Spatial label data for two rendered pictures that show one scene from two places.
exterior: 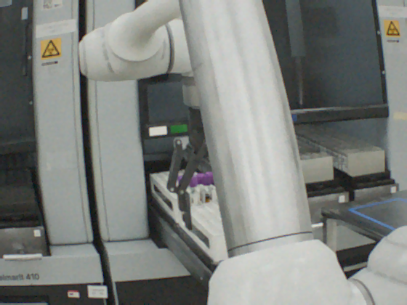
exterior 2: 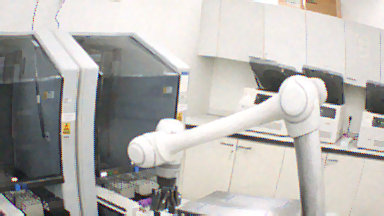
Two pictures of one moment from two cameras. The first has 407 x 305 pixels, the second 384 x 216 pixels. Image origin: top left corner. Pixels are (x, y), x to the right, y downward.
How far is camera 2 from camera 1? 1.28 m
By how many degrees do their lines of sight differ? 47
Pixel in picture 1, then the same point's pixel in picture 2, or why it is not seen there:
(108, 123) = (85, 169)
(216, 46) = (318, 172)
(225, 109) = (319, 192)
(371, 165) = not seen: hidden behind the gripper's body
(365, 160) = not seen: hidden behind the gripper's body
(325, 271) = not seen: outside the picture
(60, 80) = (69, 146)
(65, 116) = (71, 165)
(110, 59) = (157, 159)
